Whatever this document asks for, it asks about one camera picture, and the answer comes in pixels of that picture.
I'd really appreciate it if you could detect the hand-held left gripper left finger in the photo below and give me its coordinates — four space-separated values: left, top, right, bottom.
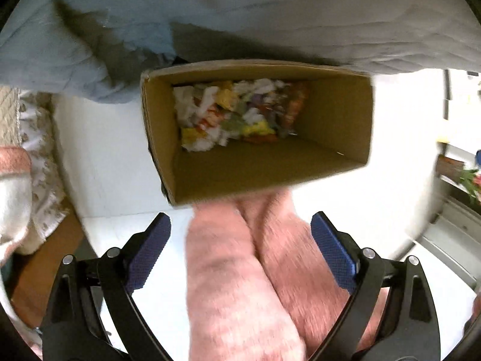
41 212 172 361

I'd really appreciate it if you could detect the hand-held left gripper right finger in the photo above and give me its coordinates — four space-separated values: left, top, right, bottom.
310 211 441 361

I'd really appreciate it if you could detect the brown cardboard box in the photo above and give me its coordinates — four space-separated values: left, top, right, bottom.
140 59 375 208

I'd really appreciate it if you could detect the pile of paper scraps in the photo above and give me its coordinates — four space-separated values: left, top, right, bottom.
172 78 311 153

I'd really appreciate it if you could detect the person's left leg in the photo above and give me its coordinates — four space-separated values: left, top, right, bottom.
186 201 307 361

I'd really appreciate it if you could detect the brown flat board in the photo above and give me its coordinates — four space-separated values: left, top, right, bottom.
7 203 86 329

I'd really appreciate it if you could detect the floral patterned cloth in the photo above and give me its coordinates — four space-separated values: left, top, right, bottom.
17 92 72 254

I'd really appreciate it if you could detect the pink and white blanket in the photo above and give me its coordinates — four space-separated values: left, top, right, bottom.
0 145 34 267

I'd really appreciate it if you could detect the brown planter with flowers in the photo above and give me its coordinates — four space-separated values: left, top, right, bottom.
435 150 481 205

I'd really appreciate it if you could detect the beige quilted mat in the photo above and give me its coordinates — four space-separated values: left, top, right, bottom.
0 85 22 148

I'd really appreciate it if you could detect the light blue quilt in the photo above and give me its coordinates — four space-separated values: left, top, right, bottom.
0 0 481 104

